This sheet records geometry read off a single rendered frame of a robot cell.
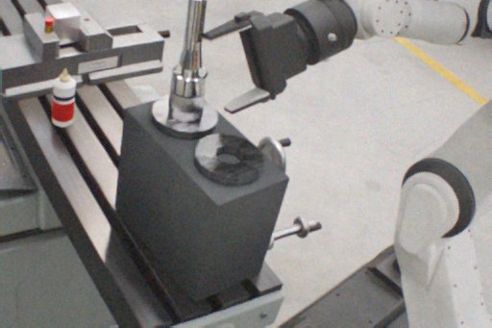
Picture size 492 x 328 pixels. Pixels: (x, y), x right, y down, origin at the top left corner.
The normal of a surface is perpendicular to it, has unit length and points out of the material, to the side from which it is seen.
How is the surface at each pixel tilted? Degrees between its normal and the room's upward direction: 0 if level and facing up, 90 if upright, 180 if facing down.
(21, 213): 90
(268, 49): 71
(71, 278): 90
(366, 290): 0
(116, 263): 0
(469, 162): 90
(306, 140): 0
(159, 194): 90
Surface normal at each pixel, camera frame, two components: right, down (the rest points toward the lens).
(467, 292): 0.61, -0.01
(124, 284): 0.14, -0.77
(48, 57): 0.48, 0.59
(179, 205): -0.82, 0.26
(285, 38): 0.46, 0.33
